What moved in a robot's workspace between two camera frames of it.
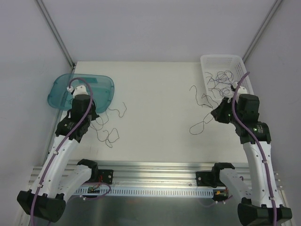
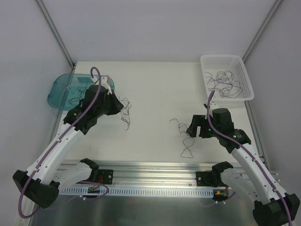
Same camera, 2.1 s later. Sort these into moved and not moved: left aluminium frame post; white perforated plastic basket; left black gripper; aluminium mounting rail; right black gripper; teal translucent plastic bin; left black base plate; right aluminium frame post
Moved: left black gripper; right black gripper
Not moved: white perforated plastic basket; aluminium mounting rail; left black base plate; teal translucent plastic bin; right aluminium frame post; left aluminium frame post
